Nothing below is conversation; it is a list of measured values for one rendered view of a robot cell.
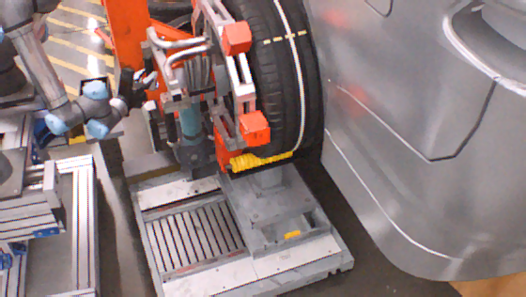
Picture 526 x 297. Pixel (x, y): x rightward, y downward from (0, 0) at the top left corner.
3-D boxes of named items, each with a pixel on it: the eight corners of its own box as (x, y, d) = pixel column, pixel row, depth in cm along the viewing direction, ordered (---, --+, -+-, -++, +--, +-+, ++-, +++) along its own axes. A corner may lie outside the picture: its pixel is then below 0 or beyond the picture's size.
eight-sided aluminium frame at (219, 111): (258, 176, 186) (255, 48, 150) (241, 181, 184) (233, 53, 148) (214, 91, 224) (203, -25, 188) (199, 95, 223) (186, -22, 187)
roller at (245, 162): (298, 157, 206) (299, 147, 202) (228, 177, 199) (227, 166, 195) (292, 148, 210) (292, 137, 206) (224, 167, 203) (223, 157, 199)
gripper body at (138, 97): (132, 95, 195) (115, 114, 187) (129, 76, 189) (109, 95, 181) (149, 100, 192) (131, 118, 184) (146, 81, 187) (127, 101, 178)
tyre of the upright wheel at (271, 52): (253, 28, 233) (302, 164, 215) (203, 39, 227) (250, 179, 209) (283, -70, 171) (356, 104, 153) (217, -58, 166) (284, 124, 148)
